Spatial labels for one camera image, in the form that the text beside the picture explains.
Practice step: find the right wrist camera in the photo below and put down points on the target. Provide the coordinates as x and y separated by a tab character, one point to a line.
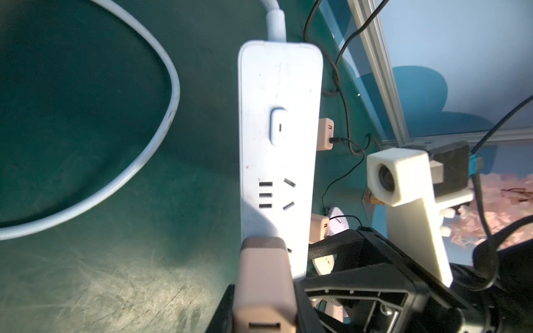
419	185

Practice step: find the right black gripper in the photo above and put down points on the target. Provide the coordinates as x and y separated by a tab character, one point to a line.
375	287

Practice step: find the white power strip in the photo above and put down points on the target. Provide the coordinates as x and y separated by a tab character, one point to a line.
279	85

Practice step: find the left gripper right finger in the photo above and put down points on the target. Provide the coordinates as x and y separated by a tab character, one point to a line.
307	320

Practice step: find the beige wooden power strip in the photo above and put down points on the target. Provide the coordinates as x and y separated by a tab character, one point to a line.
323	266

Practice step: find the pink cherry blossom tree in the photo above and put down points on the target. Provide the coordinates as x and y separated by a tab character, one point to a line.
505	198

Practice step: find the pink charger on beige strip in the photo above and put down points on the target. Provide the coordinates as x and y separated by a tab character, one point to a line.
319	227

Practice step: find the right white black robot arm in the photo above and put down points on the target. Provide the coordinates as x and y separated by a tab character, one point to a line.
504	307

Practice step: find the upper pink charger beige strip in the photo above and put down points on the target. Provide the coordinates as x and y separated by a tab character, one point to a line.
326	130

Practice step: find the purple wireless mouse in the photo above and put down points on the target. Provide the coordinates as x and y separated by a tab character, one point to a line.
338	223

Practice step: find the aluminium back frame bar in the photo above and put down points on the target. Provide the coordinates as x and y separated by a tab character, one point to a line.
460	66

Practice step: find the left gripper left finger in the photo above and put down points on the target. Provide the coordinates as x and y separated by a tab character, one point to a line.
222	319

